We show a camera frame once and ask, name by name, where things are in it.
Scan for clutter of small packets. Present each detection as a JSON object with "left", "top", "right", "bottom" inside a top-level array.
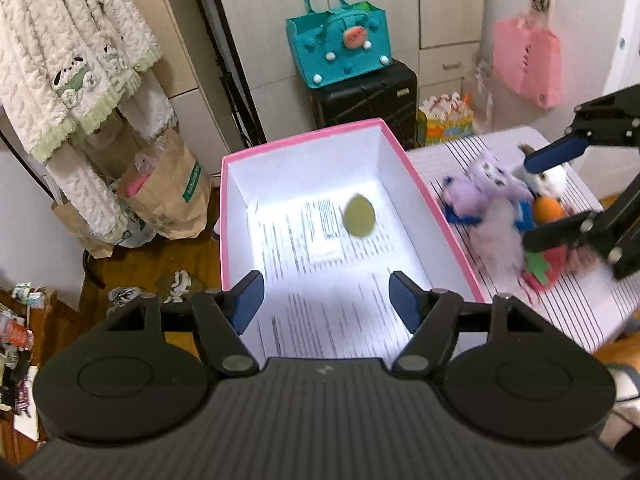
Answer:
[{"left": 0, "top": 282, "right": 51, "bottom": 441}]

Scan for printed paper sheets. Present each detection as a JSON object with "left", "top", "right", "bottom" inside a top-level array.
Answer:
[{"left": 247, "top": 195, "right": 436, "bottom": 361}]

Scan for teal felt handbag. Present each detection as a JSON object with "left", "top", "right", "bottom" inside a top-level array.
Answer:
[{"left": 286, "top": 0, "right": 393, "bottom": 92}]

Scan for purple plush toy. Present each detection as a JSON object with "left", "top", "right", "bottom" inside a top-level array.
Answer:
[{"left": 442, "top": 152, "right": 533, "bottom": 226}]

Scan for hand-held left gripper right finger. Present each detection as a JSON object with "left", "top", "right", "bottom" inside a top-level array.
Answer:
[{"left": 387, "top": 270, "right": 543, "bottom": 378}]

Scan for colourful gift bag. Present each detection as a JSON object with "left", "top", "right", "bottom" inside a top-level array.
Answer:
[{"left": 417, "top": 92, "right": 475, "bottom": 147}]

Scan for black suitcase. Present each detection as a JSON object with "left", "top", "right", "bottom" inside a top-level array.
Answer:
[{"left": 307, "top": 59, "right": 418, "bottom": 151}]

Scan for green round puff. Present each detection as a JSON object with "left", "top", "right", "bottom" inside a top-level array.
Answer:
[{"left": 342, "top": 192, "right": 377, "bottom": 237}]

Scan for pink hanging bag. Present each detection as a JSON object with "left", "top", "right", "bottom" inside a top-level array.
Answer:
[{"left": 492, "top": 12, "right": 563, "bottom": 110}]

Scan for white printed card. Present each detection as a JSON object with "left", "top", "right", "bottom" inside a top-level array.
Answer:
[{"left": 305, "top": 200, "right": 346, "bottom": 263}]

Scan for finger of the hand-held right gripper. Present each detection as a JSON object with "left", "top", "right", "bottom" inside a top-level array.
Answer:
[
  {"left": 523, "top": 82, "right": 640, "bottom": 173},
  {"left": 522, "top": 172, "right": 640, "bottom": 281}
]

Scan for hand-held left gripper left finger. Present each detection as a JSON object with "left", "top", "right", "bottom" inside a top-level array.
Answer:
[{"left": 105, "top": 270, "right": 266, "bottom": 376}]

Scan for pink cardboard box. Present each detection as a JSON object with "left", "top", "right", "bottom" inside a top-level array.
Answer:
[{"left": 218, "top": 117, "right": 493, "bottom": 361}]

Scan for red strawberry plush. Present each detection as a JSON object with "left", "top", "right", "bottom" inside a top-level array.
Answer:
[{"left": 520, "top": 247, "right": 571, "bottom": 293}]

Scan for beige wardrobe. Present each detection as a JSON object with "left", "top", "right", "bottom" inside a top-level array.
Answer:
[{"left": 145, "top": 0, "right": 501, "bottom": 161}]

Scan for black tripod stand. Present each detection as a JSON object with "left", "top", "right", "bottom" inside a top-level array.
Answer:
[{"left": 185, "top": 0, "right": 268, "bottom": 148}]

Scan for white plush toy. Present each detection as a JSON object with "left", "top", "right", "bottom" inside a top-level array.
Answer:
[{"left": 515, "top": 144, "right": 568, "bottom": 198}]

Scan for small brown paper bag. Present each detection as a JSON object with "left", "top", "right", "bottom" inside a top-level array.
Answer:
[{"left": 50, "top": 200, "right": 116, "bottom": 258}]

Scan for white fleece pajama top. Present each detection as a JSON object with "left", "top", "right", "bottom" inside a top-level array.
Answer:
[{"left": 0, "top": 0, "right": 163, "bottom": 163}]

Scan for orange ball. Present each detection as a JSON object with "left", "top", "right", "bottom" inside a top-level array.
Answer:
[{"left": 531, "top": 196, "right": 563, "bottom": 223}]

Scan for large brown paper bag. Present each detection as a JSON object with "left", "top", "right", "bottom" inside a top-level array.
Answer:
[{"left": 117, "top": 130, "right": 213, "bottom": 241}]

